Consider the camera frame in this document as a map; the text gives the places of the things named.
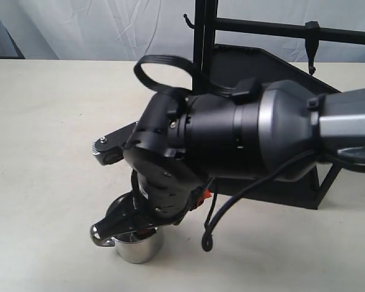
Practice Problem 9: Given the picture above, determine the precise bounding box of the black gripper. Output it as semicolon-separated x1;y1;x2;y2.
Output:
92;148;213;240

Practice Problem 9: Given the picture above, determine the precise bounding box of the stainless steel mug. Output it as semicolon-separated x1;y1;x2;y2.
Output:
89;194;165;264

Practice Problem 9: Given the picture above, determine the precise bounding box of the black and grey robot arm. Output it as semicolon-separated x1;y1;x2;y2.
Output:
91;80;365;242

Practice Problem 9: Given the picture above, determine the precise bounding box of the black metal mug rack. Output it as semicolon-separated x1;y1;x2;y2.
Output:
191;1;365;210

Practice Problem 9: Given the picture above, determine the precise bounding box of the white backdrop cloth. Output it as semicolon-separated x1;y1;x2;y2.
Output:
0;1;365;60

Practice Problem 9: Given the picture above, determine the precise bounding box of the black hanging hook on bar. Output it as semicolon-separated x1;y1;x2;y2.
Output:
304;21;320;75

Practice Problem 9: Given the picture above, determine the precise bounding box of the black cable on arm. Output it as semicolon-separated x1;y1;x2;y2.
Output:
200;151;317;252

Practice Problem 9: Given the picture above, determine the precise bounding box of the black flat ribbon cable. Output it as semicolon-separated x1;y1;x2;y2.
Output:
133;54;241;98

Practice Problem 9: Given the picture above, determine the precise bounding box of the black side hook on post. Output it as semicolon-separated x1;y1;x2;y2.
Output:
183;13;195;29

